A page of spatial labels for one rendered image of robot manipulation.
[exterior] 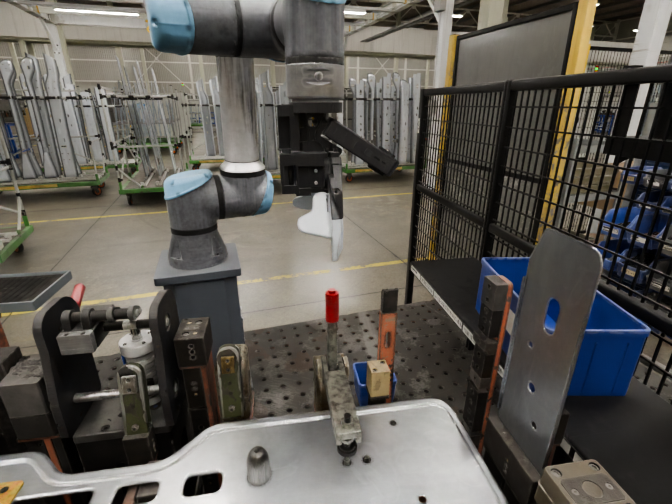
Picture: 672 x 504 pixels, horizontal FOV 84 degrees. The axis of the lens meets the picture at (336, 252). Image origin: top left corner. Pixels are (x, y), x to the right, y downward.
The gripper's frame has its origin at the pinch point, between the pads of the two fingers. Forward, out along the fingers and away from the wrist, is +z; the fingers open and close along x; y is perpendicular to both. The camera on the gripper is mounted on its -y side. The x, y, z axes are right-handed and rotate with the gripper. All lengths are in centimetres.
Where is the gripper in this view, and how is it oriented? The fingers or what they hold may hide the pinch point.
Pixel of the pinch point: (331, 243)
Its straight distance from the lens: 57.3
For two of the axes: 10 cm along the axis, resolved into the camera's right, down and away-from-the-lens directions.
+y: -9.9, 0.6, -1.5
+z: 0.0, 9.3, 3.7
